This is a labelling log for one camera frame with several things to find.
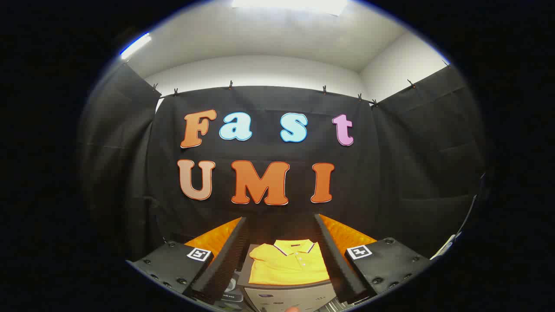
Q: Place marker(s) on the ceiling light panel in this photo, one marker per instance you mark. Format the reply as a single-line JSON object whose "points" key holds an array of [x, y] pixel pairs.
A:
{"points": [[290, 5]]}

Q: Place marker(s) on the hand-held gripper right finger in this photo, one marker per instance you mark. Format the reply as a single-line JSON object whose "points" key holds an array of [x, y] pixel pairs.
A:
{"points": [[336, 260]]}

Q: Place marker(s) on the ceiling light strip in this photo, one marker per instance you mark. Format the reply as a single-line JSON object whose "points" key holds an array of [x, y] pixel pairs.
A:
{"points": [[136, 44]]}

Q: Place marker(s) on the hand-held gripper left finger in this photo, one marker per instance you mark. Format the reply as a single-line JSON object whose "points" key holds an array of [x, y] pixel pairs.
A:
{"points": [[225, 260]]}

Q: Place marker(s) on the yellow polo shirt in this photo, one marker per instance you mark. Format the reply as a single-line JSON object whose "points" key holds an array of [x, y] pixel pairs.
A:
{"points": [[286, 268]]}

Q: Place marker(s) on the row of black cloth clips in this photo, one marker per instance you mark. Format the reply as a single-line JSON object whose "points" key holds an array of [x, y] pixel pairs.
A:
{"points": [[230, 85]]}

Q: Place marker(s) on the grey washing machine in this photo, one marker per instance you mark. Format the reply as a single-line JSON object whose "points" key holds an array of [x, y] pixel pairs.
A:
{"points": [[232, 287]]}

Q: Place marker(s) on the black backdrop cloth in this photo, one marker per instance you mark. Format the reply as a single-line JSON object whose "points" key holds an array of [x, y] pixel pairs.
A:
{"points": [[269, 99]]}

